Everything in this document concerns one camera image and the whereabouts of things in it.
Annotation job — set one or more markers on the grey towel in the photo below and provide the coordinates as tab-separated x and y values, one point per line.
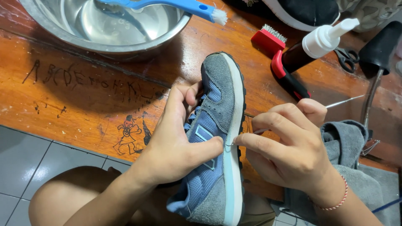
345	141

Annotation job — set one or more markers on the black gooseneck clip lamp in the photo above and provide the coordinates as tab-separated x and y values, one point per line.
380	47

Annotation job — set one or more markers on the person's left hand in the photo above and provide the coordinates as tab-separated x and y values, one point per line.
169	147

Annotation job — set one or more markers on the black scissors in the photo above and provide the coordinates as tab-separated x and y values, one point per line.
342	59

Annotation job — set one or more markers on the person's right hand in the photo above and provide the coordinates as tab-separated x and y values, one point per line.
298	157

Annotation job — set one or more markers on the steel bowl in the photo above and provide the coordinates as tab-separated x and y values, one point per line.
62	18

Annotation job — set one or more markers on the olive shorts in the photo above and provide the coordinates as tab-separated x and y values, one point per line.
257	213

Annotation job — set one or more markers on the blue grey sneaker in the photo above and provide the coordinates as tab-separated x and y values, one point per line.
219	81

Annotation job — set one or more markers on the person's left leg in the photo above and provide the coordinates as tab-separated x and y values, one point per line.
62	194

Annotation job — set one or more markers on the dark bottle with white pump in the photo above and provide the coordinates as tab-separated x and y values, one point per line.
317	40

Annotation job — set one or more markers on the thin metal pick tool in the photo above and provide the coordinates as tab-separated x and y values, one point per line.
345	101

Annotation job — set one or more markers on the camouflage cloth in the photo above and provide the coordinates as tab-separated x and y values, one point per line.
370	12

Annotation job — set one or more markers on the blue brush with white bristles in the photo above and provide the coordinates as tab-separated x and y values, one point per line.
188	5

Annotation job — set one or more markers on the black shoe with white sole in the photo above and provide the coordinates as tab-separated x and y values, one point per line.
307	11

